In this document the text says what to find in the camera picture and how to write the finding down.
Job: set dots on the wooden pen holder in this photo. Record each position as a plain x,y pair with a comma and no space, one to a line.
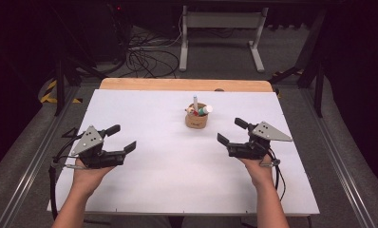
196,122

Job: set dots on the yellow black hazard tape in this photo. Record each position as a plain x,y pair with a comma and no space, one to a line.
47,95

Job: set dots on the person's left hand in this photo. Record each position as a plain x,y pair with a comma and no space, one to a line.
90,179

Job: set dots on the grey metal floor rail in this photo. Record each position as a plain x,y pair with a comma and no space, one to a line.
342,171
17,196

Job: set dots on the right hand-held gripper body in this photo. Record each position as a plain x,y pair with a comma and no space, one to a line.
250,148

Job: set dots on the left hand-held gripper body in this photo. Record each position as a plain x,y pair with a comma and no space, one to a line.
98,158

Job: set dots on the white board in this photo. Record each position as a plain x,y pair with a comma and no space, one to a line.
171,183

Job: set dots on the white pen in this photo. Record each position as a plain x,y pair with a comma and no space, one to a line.
195,101

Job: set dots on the black metal stand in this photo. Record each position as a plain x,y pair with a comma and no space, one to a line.
60,85
318,91

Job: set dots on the white metal stand frame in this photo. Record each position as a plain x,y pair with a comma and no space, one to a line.
223,20

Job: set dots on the person's right hand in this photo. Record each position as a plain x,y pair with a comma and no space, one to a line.
261,172

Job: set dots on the black cabinet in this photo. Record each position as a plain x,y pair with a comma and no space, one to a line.
104,38

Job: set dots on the green white glue stick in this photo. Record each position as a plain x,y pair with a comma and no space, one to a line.
206,110

